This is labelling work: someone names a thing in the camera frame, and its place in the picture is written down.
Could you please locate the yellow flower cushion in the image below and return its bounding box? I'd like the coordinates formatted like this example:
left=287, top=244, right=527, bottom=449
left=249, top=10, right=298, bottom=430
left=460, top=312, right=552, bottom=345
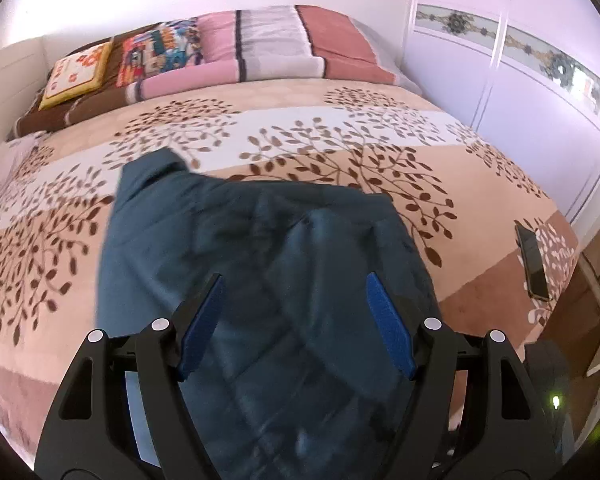
left=38, top=41, right=115, bottom=111

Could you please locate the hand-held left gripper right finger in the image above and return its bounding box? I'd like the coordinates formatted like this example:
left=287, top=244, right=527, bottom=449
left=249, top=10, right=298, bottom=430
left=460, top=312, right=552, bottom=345
left=365, top=271, right=552, bottom=480

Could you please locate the teal padded jacket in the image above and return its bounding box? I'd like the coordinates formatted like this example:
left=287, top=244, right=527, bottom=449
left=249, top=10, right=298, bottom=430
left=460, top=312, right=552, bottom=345
left=97, top=147, right=443, bottom=480

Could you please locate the bed with leaf-pattern blanket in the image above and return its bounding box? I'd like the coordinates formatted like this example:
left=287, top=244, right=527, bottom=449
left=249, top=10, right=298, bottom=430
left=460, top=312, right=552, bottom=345
left=0, top=79, right=581, bottom=461

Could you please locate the pink grey striped folded blanket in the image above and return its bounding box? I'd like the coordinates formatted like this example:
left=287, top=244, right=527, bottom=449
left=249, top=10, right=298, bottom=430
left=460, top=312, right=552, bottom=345
left=134, top=4, right=424, bottom=100

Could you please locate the brown folded blanket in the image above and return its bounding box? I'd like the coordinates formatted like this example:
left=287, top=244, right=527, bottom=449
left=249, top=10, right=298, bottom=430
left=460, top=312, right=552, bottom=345
left=14, top=76, right=148, bottom=139

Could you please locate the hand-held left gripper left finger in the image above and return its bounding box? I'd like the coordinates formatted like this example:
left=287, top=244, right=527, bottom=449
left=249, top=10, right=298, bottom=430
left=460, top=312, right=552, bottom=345
left=34, top=273, right=227, bottom=480

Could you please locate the cartoon print cushion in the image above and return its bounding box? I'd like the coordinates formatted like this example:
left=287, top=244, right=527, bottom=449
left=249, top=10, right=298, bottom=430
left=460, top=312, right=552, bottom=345
left=116, top=17, right=204, bottom=89

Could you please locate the black smartphone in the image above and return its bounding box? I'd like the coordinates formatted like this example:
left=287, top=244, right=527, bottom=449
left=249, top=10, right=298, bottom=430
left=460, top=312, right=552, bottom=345
left=514, top=220, right=552, bottom=303

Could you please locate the lavender floral pillow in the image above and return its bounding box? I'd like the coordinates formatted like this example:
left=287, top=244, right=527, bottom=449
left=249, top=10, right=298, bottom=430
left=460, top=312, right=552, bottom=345
left=0, top=131, right=47, bottom=223

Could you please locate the white wardrobe with ornament band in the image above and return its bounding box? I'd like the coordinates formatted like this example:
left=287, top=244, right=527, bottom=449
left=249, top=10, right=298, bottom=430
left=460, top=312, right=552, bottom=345
left=399, top=0, right=600, bottom=233

